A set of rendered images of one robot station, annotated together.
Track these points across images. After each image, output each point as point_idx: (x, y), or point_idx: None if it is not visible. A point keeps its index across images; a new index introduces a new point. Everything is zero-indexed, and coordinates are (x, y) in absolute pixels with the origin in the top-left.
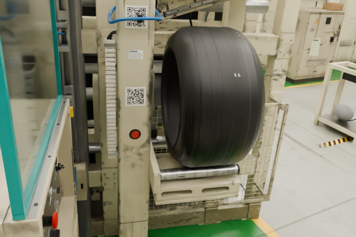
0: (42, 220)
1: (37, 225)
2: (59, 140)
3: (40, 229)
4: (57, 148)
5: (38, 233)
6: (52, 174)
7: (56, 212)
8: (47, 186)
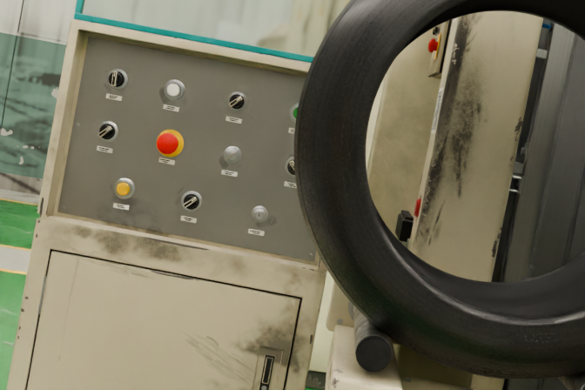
0: (114, 73)
1: (70, 24)
2: (215, 47)
3: (70, 30)
4: (198, 45)
5: (68, 34)
6: (147, 40)
7: (173, 137)
8: (120, 30)
